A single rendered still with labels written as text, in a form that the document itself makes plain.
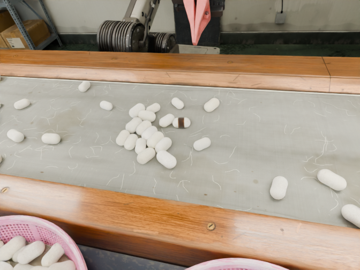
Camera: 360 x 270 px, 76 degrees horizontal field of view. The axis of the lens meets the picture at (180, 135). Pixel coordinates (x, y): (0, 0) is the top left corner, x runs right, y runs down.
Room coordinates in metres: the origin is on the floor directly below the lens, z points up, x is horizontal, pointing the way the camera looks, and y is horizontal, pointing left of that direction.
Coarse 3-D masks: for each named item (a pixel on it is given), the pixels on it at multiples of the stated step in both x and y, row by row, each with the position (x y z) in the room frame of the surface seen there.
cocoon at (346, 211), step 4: (348, 204) 0.13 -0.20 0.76; (344, 208) 0.12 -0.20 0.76; (348, 208) 0.12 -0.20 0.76; (352, 208) 0.12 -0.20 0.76; (356, 208) 0.12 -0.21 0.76; (344, 212) 0.12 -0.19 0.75; (348, 212) 0.11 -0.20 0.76; (352, 212) 0.11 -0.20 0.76; (356, 212) 0.11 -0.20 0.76; (344, 216) 0.11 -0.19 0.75; (348, 216) 0.11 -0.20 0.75; (352, 216) 0.11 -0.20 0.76; (356, 216) 0.11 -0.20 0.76; (348, 220) 0.11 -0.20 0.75; (352, 220) 0.11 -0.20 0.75; (356, 220) 0.10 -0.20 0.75; (356, 224) 0.10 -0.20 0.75
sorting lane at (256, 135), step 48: (0, 96) 0.50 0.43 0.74; (48, 96) 0.48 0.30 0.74; (96, 96) 0.45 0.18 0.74; (144, 96) 0.43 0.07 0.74; (192, 96) 0.41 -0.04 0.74; (240, 96) 0.39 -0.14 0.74; (288, 96) 0.37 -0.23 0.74; (336, 96) 0.36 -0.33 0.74; (0, 144) 0.33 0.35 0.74; (48, 144) 0.31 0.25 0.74; (96, 144) 0.30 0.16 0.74; (192, 144) 0.27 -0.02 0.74; (240, 144) 0.26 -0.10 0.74; (288, 144) 0.25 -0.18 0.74; (336, 144) 0.24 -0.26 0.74; (144, 192) 0.19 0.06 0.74; (192, 192) 0.18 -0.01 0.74; (240, 192) 0.17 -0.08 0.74; (288, 192) 0.16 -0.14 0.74; (336, 192) 0.15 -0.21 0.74
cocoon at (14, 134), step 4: (8, 132) 0.34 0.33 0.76; (12, 132) 0.33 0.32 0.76; (16, 132) 0.33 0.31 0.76; (20, 132) 0.34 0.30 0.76; (8, 136) 0.33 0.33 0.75; (12, 136) 0.33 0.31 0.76; (16, 136) 0.33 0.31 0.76; (20, 136) 0.33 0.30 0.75; (16, 140) 0.32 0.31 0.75; (20, 140) 0.32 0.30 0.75
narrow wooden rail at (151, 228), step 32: (0, 192) 0.20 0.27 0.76; (32, 192) 0.19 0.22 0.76; (64, 192) 0.18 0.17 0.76; (96, 192) 0.18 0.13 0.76; (64, 224) 0.14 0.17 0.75; (96, 224) 0.13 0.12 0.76; (128, 224) 0.13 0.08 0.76; (160, 224) 0.12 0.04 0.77; (192, 224) 0.12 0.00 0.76; (224, 224) 0.11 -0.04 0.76; (256, 224) 0.11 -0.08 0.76; (288, 224) 0.11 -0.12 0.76; (320, 224) 0.10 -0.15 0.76; (160, 256) 0.11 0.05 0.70; (192, 256) 0.09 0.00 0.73; (224, 256) 0.08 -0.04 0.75; (256, 256) 0.08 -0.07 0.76; (288, 256) 0.07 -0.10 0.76; (320, 256) 0.07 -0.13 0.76; (352, 256) 0.07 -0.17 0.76
